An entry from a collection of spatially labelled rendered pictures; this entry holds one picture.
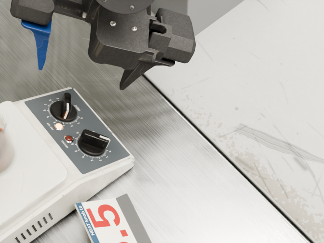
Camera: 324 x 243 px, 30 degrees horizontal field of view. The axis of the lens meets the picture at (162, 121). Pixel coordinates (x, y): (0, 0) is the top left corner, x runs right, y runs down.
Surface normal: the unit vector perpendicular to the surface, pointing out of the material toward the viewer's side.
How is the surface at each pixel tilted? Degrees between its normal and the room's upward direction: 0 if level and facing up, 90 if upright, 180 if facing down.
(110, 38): 20
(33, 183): 0
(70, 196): 90
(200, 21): 90
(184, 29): 29
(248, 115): 0
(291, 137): 0
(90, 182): 90
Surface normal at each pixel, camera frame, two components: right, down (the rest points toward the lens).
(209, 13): 0.66, 0.66
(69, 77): -0.01, -0.47
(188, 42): 0.33, 0.02
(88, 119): 0.38, -0.68
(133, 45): 0.34, -0.43
